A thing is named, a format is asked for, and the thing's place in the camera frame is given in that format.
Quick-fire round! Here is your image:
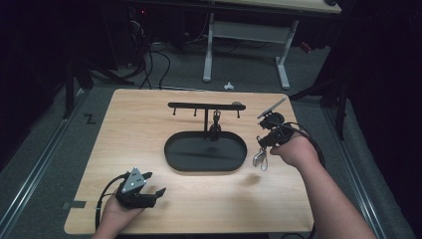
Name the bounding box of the black tripod stand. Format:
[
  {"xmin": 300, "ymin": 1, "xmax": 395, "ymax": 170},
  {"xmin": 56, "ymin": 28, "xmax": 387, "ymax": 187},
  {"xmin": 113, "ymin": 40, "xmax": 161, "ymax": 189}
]
[
  {"xmin": 288, "ymin": 56, "xmax": 352, "ymax": 141},
  {"xmin": 62, "ymin": 54, "xmax": 135, "ymax": 120}
]

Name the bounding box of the black key with strap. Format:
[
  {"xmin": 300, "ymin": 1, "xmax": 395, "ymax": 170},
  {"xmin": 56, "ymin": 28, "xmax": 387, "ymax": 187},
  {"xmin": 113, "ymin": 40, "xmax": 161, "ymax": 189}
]
[{"xmin": 209, "ymin": 110, "xmax": 223, "ymax": 141}]

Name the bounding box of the metal floor rail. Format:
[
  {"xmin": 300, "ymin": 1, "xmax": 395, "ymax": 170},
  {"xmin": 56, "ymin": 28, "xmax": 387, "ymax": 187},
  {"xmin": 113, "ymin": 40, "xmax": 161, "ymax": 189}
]
[
  {"xmin": 321, "ymin": 105, "xmax": 390, "ymax": 239},
  {"xmin": 0, "ymin": 89, "xmax": 88, "ymax": 235}
]

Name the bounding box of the black key rack with tray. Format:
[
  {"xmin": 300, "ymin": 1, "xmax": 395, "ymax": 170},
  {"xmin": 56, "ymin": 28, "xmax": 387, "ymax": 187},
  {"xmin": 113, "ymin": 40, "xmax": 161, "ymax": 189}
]
[{"xmin": 163, "ymin": 101, "xmax": 249, "ymax": 173}]

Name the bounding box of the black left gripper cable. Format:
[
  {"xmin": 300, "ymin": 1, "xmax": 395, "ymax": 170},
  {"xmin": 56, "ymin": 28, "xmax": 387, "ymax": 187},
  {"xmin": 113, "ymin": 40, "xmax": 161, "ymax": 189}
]
[{"xmin": 95, "ymin": 171, "xmax": 131, "ymax": 232}]

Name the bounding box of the person's left hand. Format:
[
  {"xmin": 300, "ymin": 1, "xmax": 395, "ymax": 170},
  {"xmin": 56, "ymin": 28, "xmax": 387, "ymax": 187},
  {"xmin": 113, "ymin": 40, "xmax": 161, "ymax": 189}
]
[{"xmin": 105, "ymin": 196, "xmax": 147, "ymax": 228}]

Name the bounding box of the bundle of black floor cables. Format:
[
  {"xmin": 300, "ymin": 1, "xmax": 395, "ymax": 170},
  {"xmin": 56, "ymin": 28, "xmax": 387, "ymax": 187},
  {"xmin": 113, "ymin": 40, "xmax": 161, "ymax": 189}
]
[{"xmin": 127, "ymin": 6, "xmax": 213, "ymax": 92}]

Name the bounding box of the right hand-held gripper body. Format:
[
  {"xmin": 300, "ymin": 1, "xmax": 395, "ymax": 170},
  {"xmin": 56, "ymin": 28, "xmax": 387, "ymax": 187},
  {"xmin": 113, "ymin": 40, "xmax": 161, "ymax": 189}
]
[{"xmin": 257, "ymin": 97, "xmax": 296, "ymax": 148}]

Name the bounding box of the person's right hand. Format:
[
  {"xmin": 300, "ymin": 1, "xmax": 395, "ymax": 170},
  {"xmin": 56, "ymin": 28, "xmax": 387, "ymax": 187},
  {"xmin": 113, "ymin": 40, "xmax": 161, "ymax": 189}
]
[{"xmin": 269, "ymin": 131, "xmax": 320, "ymax": 169}]

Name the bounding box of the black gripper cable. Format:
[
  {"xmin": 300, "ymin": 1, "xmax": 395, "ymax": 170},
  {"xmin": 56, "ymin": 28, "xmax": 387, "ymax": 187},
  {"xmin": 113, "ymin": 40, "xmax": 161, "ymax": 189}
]
[
  {"xmin": 270, "ymin": 120, "xmax": 326, "ymax": 239},
  {"xmin": 95, "ymin": 171, "xmax": 131, "ymax": 232}
]

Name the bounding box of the white car key with strap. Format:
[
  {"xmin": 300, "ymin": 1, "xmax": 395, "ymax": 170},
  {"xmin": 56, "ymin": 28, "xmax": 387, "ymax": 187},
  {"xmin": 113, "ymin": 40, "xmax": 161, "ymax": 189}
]
[{"xmin": 252, "ymin": 147, "xmax": 269, "ymax": 172}]

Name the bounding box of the white metal frame desk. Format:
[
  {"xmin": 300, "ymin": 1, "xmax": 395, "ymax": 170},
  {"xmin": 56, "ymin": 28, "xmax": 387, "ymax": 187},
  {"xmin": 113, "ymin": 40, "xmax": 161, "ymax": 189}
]
[{"xmin": 201, "ymin": 0, "xmax": 342, "ymax": 92}]

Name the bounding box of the grey tape strip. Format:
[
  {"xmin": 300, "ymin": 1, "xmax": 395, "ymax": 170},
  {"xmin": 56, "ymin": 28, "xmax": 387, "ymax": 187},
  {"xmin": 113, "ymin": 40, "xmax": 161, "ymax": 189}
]
[{"xmin": 62, "ymin": 200, "xmax": 88, "ymax": 211}]

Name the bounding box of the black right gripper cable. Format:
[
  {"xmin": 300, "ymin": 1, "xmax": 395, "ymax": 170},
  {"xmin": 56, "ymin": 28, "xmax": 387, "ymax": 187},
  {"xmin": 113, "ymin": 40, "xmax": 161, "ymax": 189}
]
[{"xmin": 270, "ymin": 120, "xmax": 326, "ymax": 239}]

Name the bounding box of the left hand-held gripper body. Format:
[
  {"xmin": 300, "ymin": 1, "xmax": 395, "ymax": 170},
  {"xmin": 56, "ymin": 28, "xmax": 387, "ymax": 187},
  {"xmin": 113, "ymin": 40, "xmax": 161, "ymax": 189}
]
[{"xmin": 114, "ymin": 166, "xmax": 157, "ymax": 210}]

